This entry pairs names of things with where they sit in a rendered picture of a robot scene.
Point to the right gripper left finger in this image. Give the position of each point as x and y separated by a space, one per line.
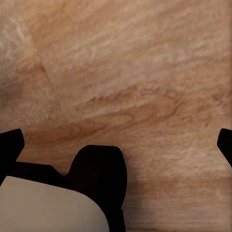
11 145

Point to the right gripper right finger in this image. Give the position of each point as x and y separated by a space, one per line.
224 143

